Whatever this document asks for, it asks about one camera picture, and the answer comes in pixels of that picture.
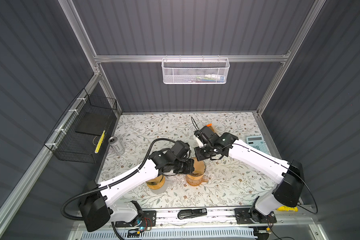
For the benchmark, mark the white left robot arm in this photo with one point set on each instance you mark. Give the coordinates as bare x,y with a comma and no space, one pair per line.
101,208

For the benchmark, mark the black wire basket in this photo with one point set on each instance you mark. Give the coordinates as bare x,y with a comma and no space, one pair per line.
67,145

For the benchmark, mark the white wire basket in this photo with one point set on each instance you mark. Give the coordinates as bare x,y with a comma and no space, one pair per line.
176,70

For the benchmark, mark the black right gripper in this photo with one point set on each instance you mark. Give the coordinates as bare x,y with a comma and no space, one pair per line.
198,156

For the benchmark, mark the black pad in basket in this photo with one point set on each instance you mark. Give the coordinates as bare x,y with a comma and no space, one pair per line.
92,124

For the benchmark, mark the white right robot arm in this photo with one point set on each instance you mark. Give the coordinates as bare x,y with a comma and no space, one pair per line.
288,177

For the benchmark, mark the yellow tube on rail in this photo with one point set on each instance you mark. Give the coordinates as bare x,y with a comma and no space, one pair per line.
287,209

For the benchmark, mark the orange coffee filter box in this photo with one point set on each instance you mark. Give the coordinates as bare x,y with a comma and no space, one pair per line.
211,127

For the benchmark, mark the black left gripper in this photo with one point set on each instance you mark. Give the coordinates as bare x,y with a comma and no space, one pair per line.
190,168

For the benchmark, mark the pens in white basket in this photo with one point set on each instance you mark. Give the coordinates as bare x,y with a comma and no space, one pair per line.
219,79

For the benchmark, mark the light blue calculator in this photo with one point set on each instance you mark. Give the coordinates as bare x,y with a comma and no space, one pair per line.
258,143

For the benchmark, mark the black stapler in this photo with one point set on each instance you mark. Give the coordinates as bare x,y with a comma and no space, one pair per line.
192,213

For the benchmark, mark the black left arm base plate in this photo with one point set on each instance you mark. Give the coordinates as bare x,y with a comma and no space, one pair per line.
146,219

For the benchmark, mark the silver cylinder can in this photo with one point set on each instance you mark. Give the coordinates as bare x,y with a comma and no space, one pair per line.
116,145

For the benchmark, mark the yellow marker pen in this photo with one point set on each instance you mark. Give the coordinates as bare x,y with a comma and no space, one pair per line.
100,142

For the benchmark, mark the orange glass pitcher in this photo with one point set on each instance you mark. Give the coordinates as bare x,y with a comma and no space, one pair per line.
196,180

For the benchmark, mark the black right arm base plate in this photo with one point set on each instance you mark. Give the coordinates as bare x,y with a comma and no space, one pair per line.
249,217

